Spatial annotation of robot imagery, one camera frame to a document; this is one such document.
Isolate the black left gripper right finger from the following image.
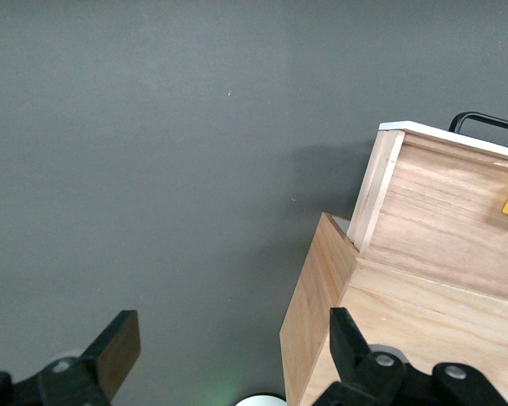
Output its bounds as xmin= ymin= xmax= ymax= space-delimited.
xmin=312 ymin=307 xmax=508 ymax=406

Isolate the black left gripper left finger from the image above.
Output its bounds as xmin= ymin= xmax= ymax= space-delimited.
xmin=0 ymin=310 xmax=142 ymax=406

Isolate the wooden drawer with white front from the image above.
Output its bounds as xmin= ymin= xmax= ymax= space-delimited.
xmin=346 ymin=121 xmax=508 ymax=305

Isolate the black metal drawer handle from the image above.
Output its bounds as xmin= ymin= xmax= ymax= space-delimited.
xmin=448 ymin=111 xmax=508 ymax=134

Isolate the light wooden cabinet box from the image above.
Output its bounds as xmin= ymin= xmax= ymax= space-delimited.
xmin=279 ymin=212 xmax=508 ymax=406

